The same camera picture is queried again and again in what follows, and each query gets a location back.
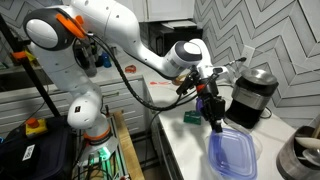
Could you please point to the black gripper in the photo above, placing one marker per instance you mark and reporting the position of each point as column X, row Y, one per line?
column 210, row 101

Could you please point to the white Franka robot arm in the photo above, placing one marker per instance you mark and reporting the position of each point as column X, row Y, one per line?
column 116, row 26

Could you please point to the big clear plastic lunch box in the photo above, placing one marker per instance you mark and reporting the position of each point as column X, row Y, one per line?
column 258, row 146

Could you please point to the small orange red object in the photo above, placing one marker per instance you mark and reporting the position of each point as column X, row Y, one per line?
column 130, row 69

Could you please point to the yellow emergency stop box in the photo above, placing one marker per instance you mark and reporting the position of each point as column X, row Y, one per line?
column 36, row 128

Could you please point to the black silver coffee maker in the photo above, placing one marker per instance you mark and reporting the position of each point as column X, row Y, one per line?
column 253, row 96

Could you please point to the dark wooden spoon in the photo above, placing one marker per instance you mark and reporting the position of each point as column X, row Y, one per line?
column 180, row 80

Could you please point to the white counter base cabinet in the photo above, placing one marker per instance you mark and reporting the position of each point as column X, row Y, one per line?
column 163, row 156

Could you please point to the small red silicone spatula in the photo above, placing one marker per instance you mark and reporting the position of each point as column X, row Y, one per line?
column 158, row 83

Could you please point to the metal utensil holder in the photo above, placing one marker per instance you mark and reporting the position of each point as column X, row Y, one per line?
column 286, row 160

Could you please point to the grey drawer cabinet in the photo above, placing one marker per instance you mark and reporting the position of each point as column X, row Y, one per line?
column 130, row 100

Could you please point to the wooden board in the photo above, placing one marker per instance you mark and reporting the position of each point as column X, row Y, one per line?
column 128, row 150

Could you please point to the metal ladle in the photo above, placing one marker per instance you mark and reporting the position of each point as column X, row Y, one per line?
column 311, row 157

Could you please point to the black microwave oven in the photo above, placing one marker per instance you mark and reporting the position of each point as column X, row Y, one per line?
column 166, row 36

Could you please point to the white paper stack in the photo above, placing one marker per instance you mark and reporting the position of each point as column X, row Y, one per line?
column 178, row 25

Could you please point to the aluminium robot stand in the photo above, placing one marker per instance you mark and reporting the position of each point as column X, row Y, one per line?
column 100, row 156

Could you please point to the white upper cabinet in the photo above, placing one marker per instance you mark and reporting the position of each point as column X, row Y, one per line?
column 170, row 10

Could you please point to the small metal cup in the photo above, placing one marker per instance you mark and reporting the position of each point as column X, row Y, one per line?
column 114, row 51

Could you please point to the blue bottle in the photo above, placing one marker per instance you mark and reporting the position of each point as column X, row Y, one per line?
column 106, row 60

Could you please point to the dark countertop appliance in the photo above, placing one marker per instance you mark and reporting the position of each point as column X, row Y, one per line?
column 85, row 60

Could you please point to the black equipment case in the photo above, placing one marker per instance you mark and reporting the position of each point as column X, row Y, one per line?
column 50, row 156

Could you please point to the black stand pole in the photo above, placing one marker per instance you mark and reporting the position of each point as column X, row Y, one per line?
column 33, row 78

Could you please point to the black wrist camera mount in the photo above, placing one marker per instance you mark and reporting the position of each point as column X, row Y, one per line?
column 186, row 85

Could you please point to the white wall outlet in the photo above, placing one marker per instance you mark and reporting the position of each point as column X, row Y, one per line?
column 248, row 51

